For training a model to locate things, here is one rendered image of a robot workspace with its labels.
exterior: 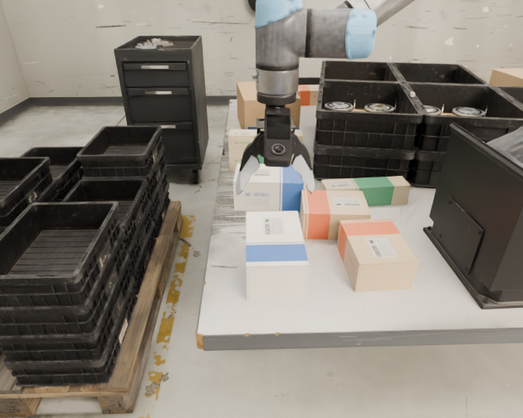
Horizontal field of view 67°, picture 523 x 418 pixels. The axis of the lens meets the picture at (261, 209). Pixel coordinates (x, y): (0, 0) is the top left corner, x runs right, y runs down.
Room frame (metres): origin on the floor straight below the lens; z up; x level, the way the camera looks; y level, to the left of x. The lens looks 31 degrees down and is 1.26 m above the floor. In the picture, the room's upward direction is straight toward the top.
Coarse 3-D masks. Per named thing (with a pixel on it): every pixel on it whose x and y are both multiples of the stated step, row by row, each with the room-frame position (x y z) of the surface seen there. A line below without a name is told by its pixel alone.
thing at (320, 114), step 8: (320, 80) 1.49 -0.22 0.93; (328, 80) 1.49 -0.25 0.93; (336, 80) 1.49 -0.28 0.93; (344, 80) 1.49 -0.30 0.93; (352, 80) 1.49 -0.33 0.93; (320, 88) 1.38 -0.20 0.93; (320, 96) 1.27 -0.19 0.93; (408, 96) 1.27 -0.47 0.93; (320, 104) 1.17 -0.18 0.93; (416, 104) 1.17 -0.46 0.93; (320, 112) 1.11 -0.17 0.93; (328, 112) 1.11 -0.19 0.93; (336, 112) 1.11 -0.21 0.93; (344, 112) 1.10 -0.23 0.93; (352, 112) 1.10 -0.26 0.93; (360, 112) 1.10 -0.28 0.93; (368, 112) 1.10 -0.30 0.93; (376, 112) 1.10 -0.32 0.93; (416, 112) 1.11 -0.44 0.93; (352, 120) 1.10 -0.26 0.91; (360, 120) 1.09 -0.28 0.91; (368, 120) 1.09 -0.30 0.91; (376, 120) 1.09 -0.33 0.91; (384, 120) 1.08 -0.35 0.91; (392, 120) 1.08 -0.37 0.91; (400, 120) 1.08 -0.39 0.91; (408, 120) 1.07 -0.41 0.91; (416, 120) 1.07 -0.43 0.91
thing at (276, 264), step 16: (256, 224) 0.73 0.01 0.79; (272, 224) 0.73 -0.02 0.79; (288, 224) 0.73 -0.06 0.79; (256, 240) 0.67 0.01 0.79; (272, 240) 0.67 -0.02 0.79; (288, 240) 0.67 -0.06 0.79; (256, 256) 0.62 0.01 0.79; (272, 256) 0.62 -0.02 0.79; (288, 256) 0.62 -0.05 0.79; (304, 256) 0.62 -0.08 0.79; (256, 272) 0.59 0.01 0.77; (272, 272) 0.59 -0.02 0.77; (288, 272) 0.59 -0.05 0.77; (304, 272) 0.59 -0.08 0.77; (256, 288) 0.59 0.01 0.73; (272, 288) 0.59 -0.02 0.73; (288, 288) 0.59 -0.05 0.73; (304, 288) 0.59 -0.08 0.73
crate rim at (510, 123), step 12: (408, 84) 1.45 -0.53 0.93; (420, 84) 1.44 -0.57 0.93; (432, 84) 1.44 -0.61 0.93; (444, 84) 1.44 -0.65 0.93; (504, 96) 1.27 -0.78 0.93; (420, 108) 1.14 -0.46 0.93; (516, 108) 1.15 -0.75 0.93; (432, 120) 1.07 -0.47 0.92; (444, 120) 1.06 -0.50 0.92; (456, 120) 1.06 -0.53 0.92; (468, 120) 1.05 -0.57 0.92; (480, 120) 1.05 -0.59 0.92; (492, 120) 1.04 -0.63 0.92; (504, 120) 1.04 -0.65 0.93; (516, 120) 1.03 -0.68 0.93
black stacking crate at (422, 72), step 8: (400, 72) 1.84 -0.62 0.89; (408, 72) 1.83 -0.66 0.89; (416, 72) 1.83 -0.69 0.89; (424, 72) 1.82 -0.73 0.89; (432, 72) 1.82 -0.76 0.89; (440, 72) 1.81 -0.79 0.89; (448, 72) 1.80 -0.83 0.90; (456, 72) 1.79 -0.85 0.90; (464, 72) 1.68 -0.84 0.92; (408, 80) 1.83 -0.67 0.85; (416, 80) 1.82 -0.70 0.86; (424, 80) 1.82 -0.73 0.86; (432, 80) 1.81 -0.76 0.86; (440, 80) 1.81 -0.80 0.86; (448, 80) 1.80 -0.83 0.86; (456, 80) 1.76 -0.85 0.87; (464, 80) 1.66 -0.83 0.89; (472, 80) 1.57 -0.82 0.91
